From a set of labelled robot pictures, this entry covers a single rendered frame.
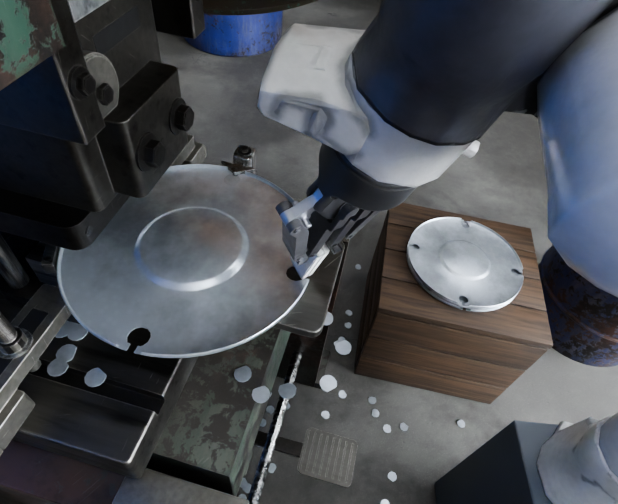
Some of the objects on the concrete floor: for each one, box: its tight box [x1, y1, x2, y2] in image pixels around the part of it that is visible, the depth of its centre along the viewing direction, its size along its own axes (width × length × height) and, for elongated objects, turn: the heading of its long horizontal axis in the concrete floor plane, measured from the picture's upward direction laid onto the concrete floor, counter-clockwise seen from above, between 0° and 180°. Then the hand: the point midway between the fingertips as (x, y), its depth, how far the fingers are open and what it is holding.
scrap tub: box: [538, 245, 618, 367], centre depth 130 cm, size 42×42×48 cm
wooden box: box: [354, 203, 553, 404], centre depth 125 cm, size 40×38×35 cm
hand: (308, 254), depth 47 cm, fingers closed
